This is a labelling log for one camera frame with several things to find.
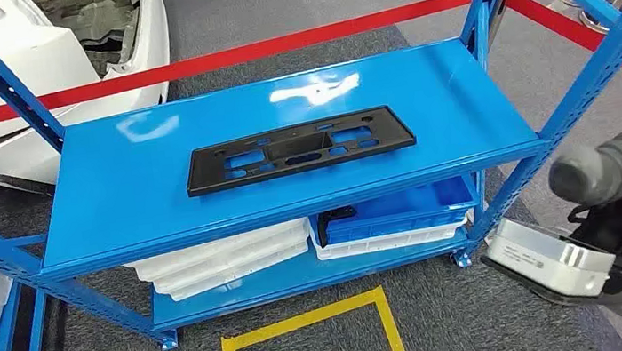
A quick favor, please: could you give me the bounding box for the black plastic plate bracket part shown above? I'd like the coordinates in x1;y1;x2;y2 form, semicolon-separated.
179;102;421;199

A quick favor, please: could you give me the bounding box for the large blue metal shelf rack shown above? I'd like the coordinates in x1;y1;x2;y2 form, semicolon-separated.
0;0;622;351

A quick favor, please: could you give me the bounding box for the blue plastic crate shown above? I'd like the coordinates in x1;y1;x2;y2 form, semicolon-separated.
305;172;485;250

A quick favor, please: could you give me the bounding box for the white plastic crate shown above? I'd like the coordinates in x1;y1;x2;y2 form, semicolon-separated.
307;202;478;263

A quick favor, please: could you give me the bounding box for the yellow floor tape square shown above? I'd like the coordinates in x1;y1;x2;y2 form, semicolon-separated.
215;283;414;351

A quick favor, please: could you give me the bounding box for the long red barrier belt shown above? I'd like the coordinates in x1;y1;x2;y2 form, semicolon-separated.
0;0;486;130

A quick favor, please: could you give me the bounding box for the white plastic tray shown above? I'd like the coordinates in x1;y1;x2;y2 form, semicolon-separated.
119;217;315;284
148;237;315;295
165;250;315;303

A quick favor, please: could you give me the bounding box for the white car body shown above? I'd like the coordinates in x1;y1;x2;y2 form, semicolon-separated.
0;0;187;193

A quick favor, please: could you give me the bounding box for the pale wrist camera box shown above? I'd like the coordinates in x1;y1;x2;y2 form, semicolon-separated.
482;204;622;311

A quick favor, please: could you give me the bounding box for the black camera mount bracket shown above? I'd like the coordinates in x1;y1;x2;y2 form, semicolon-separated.
479;237;622;321

